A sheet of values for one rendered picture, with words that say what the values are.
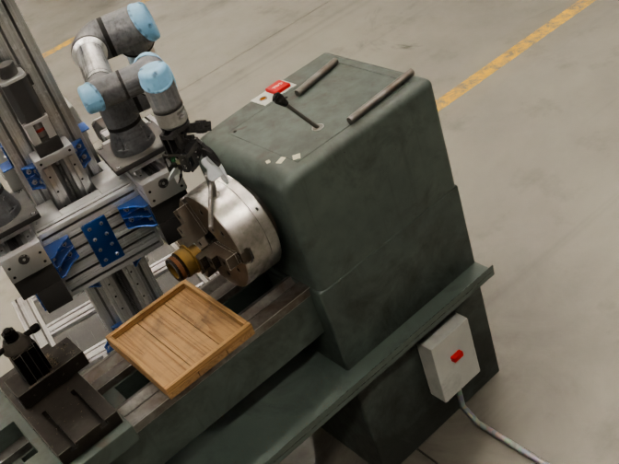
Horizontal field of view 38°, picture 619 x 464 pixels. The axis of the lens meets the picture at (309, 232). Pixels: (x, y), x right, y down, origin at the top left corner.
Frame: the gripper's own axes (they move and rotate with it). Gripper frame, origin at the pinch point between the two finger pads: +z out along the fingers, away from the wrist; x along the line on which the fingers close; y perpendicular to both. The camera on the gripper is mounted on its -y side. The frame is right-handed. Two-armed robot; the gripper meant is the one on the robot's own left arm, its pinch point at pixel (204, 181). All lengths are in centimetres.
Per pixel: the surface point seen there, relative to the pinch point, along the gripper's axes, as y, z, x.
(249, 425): 17, 81, -6
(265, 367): 9, 62, 2
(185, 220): -5.3, 18.1, -15.7
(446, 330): -37, 90, 41
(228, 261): 2.7, 25.2, -0.3
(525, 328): -82, 135, 54
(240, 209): -7.8, 15.4, 2.0
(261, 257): -3.7, 29.2, 5.6
